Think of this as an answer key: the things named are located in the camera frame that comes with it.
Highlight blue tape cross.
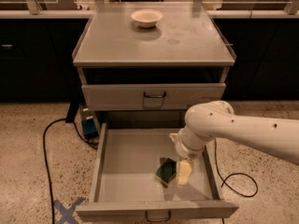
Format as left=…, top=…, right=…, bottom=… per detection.
left=54, top=197, right=85, bottom=224

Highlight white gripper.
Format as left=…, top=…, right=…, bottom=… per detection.
left=160, top=126, right=214, bottom=187

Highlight black cable right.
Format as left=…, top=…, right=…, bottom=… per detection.
left=213, top=138, right=260, bottom=199

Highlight grey drawer cabinet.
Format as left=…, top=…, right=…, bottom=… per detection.
left=73, top=2, right=235, bottom=128

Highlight dark back counter cabinets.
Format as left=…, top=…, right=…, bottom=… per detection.
left=0, top=18, right=88, bottom=103

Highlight green yellow sponge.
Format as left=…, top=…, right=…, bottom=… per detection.
left=155, top=158, right=177, bottom=187

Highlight blue box on floor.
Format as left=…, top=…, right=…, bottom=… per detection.
left=79, top=105, right=98, bottom=139

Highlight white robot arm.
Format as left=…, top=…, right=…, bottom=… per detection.
left=169, top=101, right=299, bottom=187

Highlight open middle drawer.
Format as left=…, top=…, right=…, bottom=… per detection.
left=76, top=123, right=238, bottom=222

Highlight white bowl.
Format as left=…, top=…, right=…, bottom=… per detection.
left=131, top=9, right=163, bottom=28

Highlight closed top drawer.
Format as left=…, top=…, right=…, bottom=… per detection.
left=82, top=83, right=225, bottom=111

